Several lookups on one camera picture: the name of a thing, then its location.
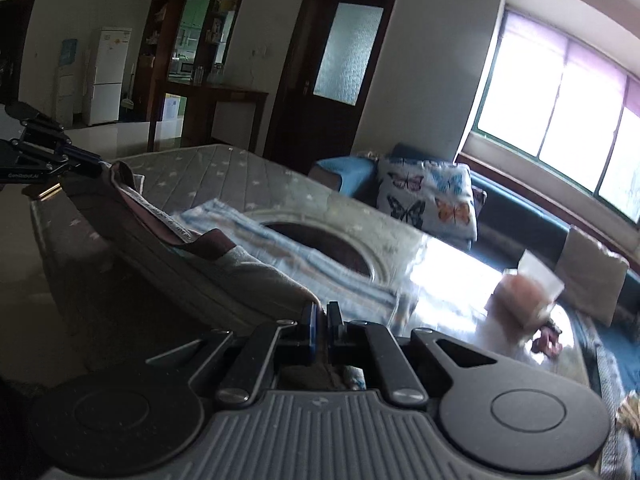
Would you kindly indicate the patterned sofa blanket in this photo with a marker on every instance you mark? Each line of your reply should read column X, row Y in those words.
column 612, row 410

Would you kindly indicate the wooden console table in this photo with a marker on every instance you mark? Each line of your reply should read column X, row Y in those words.
column 230, row 97

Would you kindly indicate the light blue striped cloth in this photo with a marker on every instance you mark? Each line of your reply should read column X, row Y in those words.
column 320, row 270

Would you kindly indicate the small red item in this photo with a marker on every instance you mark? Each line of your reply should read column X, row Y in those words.
column 547, row 340

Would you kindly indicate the dark doorway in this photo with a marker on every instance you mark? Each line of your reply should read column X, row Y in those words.
column 14, row 50

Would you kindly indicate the dark wooden cabinet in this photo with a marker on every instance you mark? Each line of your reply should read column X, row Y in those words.
column 160, row 35

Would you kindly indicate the blue sofa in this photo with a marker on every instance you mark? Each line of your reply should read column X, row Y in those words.
column 520, row 230

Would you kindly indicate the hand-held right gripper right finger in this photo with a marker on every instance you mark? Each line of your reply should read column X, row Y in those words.
column 334, row 327

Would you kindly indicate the grey garment with maroon trim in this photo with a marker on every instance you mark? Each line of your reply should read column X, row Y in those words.
column 165, row 255

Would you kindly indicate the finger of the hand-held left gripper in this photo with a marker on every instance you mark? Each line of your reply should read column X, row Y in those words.
column 82, row 160

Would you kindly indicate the purple pillow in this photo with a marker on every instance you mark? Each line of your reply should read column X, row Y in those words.
column 479, row 202

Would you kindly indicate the large window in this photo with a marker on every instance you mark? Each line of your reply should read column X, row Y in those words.
column 565, row 125

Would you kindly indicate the purple roller blind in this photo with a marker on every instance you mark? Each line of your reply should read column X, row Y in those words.
column 545, row 40

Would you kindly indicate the dark wooden door frosted glass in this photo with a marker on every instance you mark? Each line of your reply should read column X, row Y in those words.
column 330, row 125

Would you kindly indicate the beige cushion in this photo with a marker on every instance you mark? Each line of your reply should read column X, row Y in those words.
column 592, row 275

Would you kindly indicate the white refrigerator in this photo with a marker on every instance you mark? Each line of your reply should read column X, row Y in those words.
column 106, row 80

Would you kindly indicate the tissue pack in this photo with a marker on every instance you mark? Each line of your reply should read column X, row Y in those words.
column 525, row 295

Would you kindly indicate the butterfly print pillow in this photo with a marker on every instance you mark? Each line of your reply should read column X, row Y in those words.
column 425, row 195

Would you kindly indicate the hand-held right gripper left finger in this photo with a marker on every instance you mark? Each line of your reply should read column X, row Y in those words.
column 311, row 327

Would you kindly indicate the water dispenser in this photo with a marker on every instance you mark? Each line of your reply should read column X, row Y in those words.
column 66, row 80

